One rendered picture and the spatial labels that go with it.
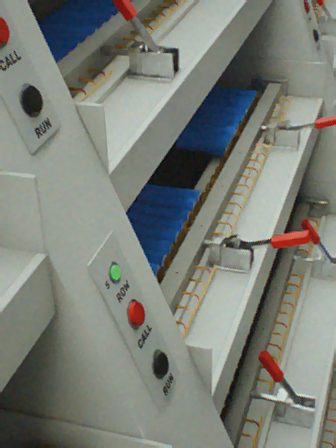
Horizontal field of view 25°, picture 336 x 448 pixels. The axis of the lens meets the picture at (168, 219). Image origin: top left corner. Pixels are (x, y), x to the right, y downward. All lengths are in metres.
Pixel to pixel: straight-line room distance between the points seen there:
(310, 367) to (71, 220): 0.51
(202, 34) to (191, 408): 0.37
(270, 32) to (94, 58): 0.46
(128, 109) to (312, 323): 0.46
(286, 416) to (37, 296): 0.46
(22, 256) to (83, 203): 0.06
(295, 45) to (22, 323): 0.74
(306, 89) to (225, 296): 0.48
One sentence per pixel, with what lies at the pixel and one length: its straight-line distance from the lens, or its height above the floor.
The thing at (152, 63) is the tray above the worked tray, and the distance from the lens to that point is 0.66.
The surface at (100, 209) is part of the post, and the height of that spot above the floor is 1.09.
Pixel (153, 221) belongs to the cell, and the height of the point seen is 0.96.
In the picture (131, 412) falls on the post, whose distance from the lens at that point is 0.50.
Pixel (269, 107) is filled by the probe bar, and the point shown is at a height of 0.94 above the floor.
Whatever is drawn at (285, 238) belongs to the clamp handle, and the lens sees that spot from 0.71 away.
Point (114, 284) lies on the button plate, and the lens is 0.49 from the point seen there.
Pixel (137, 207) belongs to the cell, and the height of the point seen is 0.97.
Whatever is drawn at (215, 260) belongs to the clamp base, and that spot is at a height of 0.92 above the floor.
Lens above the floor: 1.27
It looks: 23 degrees down
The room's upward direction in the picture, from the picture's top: 24 degrees counter-clockwise
